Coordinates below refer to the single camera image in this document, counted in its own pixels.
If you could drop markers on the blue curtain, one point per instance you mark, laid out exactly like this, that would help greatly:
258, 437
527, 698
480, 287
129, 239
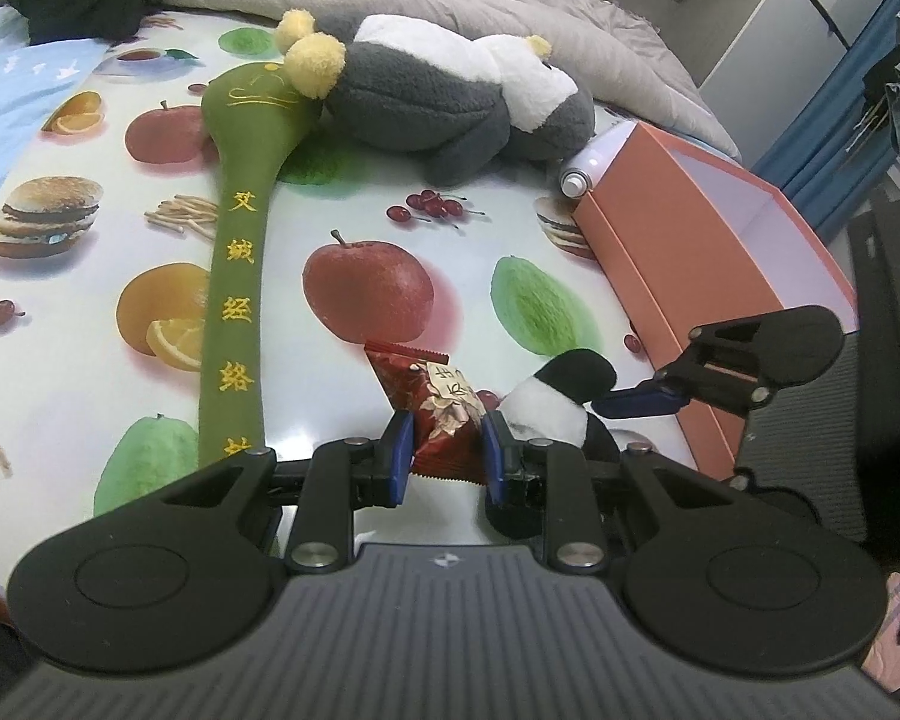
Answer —
817, 112

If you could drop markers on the light blue bedsheet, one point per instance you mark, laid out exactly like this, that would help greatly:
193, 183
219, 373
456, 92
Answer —
15, 90

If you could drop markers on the green fabric massage hammer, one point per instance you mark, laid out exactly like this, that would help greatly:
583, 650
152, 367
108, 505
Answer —
232, 300

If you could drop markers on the white wardrobe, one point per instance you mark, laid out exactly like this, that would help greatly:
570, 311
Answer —
727, 22

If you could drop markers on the dark red snack packet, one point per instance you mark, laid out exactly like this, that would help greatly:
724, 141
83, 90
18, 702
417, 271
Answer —
442, 420

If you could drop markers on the white spray bottle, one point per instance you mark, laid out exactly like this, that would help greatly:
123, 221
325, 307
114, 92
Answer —
592, 157

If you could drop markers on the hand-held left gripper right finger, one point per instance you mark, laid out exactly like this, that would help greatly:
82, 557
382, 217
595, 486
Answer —
493, 457

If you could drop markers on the grey duvet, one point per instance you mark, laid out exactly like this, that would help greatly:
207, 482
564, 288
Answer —
570, 0

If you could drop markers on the pink printed cloth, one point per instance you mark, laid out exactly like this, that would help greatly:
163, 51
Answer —
896, 615

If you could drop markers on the black mesh chair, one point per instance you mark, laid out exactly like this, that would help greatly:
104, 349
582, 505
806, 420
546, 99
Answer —
896, 300

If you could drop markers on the grey white penguin plush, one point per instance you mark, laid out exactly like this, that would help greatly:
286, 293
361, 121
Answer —
435, 90

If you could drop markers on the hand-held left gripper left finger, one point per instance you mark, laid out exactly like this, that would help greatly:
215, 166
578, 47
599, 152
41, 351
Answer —
399, 457

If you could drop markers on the small panda plush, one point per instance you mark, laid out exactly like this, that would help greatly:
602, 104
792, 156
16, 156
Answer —
547, 405

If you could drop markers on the pink cardboard box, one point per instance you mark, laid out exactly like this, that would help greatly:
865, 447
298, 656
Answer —
667, 240

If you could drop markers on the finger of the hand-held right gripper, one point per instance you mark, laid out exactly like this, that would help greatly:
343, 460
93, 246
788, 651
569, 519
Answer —
637, 401

